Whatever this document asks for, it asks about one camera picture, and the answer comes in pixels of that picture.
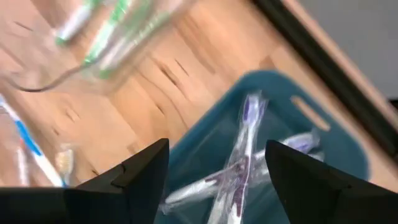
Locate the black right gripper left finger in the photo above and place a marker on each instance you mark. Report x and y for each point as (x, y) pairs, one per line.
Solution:
(93, 207)

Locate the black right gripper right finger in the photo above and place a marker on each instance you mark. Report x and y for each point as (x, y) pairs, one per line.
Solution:
(326, 202)

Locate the blue toothbrush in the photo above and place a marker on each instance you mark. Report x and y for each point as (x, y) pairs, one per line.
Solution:
(245, 149)
(28, 138)

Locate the purple toothbrush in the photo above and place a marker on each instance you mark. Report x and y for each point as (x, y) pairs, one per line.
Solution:
(192, 189)

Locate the small clear plastic bin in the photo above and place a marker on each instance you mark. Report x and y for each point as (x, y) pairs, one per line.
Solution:
(46, 62)

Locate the teal plastic basket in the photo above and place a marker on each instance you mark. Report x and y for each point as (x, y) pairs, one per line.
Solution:
(202, 149)

